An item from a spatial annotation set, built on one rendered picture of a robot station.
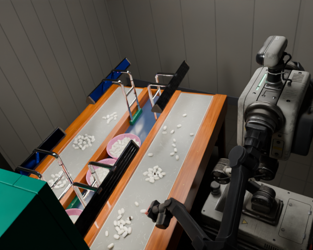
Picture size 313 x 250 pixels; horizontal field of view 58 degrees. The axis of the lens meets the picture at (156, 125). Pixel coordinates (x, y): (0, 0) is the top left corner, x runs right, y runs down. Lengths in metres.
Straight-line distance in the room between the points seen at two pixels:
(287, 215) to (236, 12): 1.99
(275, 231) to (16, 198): 1.65
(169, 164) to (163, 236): 0.54
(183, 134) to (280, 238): 0.95
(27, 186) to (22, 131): 2.71
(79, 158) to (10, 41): 1.42
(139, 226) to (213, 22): 2.30
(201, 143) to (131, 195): 0.62
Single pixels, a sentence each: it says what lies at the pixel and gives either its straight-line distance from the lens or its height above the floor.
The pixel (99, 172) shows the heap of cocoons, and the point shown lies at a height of 0.74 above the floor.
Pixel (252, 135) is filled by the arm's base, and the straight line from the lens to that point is 1.21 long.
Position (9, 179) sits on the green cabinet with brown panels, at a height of 1.79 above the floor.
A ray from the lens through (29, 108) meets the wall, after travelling 3.32.
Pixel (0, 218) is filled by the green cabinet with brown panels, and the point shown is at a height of 1.79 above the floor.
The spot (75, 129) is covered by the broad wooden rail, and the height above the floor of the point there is 0.76.
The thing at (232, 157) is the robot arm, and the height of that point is 1.33.
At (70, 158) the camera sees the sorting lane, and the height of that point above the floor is 0.74.
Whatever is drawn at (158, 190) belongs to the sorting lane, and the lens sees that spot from 1.87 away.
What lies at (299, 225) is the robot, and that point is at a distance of 2.07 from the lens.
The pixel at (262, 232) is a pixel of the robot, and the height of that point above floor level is 0.47.
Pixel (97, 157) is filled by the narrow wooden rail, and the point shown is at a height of 0.76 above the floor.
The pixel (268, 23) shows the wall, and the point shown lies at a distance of 3.11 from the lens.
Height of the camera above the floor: 2.21
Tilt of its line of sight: 39 degrees down
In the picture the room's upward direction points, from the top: 12 degrees counter-clockwise
